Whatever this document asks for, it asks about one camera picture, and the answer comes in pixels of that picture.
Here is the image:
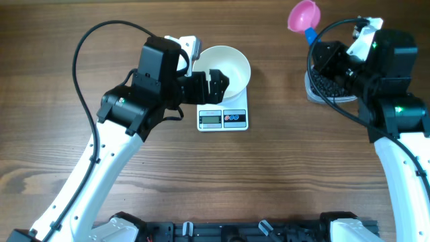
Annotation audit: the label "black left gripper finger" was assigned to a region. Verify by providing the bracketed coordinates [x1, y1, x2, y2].
[208, 69, 222, 104]
[218, 71, 230, 101]

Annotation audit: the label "white bowl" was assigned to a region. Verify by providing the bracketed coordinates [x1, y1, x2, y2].
[193, 46, 251, 102]

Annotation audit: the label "white kitchen scale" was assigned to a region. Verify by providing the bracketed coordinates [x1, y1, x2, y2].
[197, 89, 249, 132]

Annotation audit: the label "pink scoop with blue handle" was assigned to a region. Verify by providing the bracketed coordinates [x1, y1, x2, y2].
[288, 0, 321, 46]

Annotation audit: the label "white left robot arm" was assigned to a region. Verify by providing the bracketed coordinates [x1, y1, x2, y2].
[9, 36, 228, 241]

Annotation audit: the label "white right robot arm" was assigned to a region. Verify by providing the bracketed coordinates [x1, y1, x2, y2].
[307, 30, 429, 241]

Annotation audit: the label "black beans in container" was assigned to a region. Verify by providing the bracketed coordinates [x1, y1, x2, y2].
[310, 69, 350, 98]

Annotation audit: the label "clear plastic bean container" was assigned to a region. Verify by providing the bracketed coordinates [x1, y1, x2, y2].
[304, 67, 357, 104]

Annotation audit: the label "black right camera cable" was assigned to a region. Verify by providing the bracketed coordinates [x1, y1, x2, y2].
[306, 17, 430, 189]

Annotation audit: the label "black camera cable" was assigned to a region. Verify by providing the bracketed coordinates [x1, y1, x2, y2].
[306, 17, 430, 189]
[42, 19, 157, 242]

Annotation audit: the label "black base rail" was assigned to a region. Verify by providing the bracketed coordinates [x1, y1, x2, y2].
[90, 210, 380, 242]

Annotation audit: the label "black left camera cable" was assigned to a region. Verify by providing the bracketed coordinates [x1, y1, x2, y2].
[42, 19, 157, 242]

